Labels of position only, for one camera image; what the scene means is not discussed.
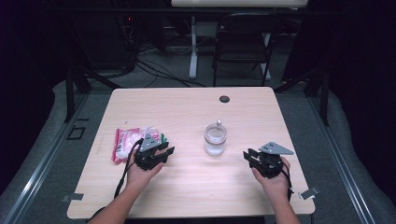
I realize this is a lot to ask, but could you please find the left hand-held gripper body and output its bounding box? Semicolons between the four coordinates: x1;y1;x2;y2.
134;133;164;172

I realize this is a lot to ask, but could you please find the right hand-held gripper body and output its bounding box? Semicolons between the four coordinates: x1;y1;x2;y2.
253;141;295;179

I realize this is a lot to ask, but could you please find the pink and white plastic bag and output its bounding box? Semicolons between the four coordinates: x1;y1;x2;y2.
111;125;169;164

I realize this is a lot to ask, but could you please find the clear glass jar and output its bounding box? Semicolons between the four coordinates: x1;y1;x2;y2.
203;122;228;157

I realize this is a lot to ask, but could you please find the person's left hand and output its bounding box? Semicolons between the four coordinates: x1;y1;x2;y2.
125;153;165;191

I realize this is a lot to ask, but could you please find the person's right hand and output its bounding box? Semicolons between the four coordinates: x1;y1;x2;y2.
251;157;292;203

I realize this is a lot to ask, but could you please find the grey tape tab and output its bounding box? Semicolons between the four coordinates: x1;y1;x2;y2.
61;192;85;203
298;186;320;201

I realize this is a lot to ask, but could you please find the black metal stand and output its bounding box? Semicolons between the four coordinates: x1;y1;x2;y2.
274;62;331;127
64;18;122;123

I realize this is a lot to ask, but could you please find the dark equipment box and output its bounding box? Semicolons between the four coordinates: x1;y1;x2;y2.
74;17;134;72

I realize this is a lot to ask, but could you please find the white desk with white legs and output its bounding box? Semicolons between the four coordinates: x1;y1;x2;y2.
171;0;309;81

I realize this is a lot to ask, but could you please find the left hand-held gripper black cable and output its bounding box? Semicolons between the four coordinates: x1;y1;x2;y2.
87;138;145;223

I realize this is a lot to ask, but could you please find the hand-held gripper black cable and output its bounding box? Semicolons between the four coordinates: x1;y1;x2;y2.
87;138;145;223
280;161;295;202

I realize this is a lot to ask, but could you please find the right hand-held gripper black cable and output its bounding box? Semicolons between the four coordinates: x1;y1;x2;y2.
280;161;295;202

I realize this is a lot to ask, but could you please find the bundle of black floor cables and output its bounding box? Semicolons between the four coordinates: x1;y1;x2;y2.
134;59;207;89

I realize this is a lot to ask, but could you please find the aluminium floor rail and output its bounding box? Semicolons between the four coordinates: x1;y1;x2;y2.
2;92;91;224
306;96;377;224

